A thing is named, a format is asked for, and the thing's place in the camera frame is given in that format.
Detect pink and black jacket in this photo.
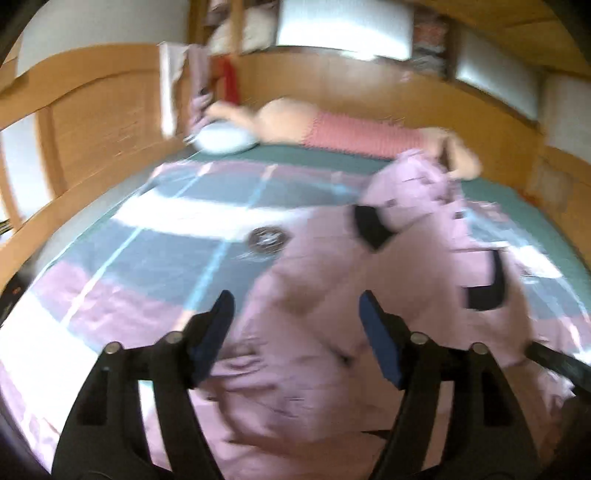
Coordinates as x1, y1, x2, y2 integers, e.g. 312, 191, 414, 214
197, 150, 569, 479

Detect plaid bed sheet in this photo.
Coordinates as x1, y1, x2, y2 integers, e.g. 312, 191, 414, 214
1, 150, 590, 479

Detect light blue pillow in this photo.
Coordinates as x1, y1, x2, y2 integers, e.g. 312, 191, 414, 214
190, 121, 259, 155

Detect wooden headboard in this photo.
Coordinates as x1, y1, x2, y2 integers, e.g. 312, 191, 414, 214
1, 44, 184, 283

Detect striped plush doll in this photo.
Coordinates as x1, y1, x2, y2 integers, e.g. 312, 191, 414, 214
205, 97, 482, 180

